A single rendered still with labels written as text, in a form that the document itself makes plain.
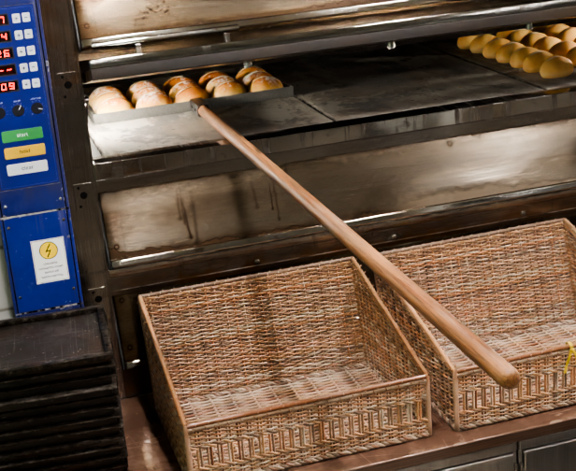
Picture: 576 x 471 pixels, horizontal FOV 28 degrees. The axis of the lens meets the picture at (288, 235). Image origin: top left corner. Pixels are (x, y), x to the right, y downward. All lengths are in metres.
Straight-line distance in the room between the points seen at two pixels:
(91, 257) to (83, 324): 0.22
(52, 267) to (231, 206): 0.45
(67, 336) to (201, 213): 0.47
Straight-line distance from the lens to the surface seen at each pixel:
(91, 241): 2.79
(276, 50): 2.62
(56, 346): 2.55
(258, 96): 3.20
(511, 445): 2.69
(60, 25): 2.67
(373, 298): 2.81
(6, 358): 2.54
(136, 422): 2.82
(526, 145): 3.10
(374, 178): 2.94
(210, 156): 2.79
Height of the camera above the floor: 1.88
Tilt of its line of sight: 19 degrees down
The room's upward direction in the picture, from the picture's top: 5 degrees counter-clockwise
